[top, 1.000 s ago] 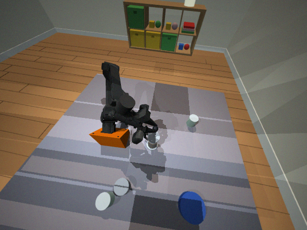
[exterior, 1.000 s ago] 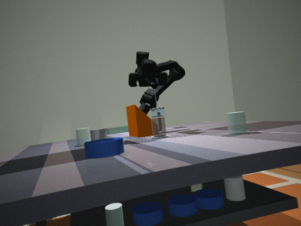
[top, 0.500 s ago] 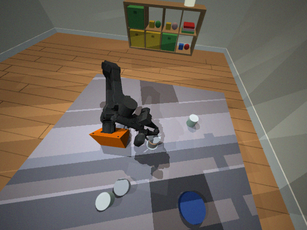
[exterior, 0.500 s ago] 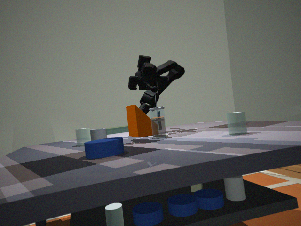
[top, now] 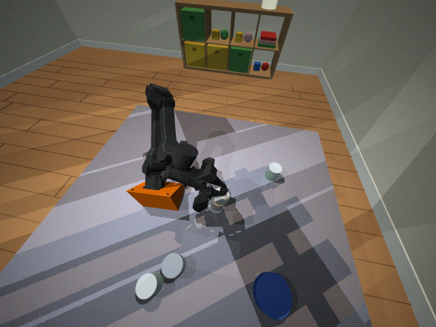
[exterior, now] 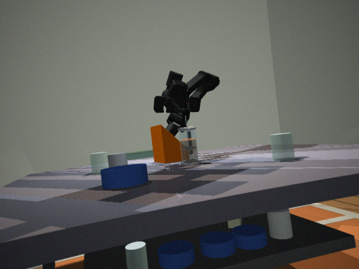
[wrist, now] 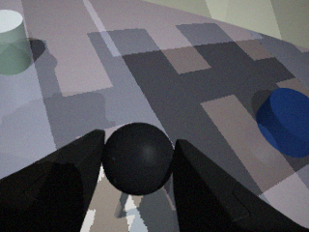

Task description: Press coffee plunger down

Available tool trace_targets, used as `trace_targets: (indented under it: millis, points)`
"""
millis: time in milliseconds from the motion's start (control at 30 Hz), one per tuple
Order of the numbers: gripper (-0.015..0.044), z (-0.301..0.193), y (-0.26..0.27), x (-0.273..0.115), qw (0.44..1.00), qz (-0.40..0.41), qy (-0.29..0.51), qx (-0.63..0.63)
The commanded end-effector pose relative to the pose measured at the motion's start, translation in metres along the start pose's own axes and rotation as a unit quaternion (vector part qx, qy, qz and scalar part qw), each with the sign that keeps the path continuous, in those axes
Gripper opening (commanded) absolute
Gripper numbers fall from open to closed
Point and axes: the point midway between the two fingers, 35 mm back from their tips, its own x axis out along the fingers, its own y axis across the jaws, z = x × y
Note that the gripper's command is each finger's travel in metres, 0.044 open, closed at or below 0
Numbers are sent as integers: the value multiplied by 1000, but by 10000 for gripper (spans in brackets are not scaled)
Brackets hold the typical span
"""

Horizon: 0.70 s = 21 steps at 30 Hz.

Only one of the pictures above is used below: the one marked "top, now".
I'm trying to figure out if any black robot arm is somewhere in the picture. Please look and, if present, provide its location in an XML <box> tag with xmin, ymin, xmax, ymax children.
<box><xmin>142</xmin><ymin>83</ymin><xmax>217</xmax><ymax>190</ymax></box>

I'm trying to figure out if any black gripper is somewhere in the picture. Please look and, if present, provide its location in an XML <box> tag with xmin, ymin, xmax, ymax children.
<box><xmin>182</xmin><ymin>166</ymin><xmax>227</xmax><ymax>212</ymax></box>

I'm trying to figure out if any glass french press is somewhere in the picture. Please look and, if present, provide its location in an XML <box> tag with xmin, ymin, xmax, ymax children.
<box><xmin>208</xmin><ymin>186</ymin><xmax>230</xmax><ymax>213</ymax></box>

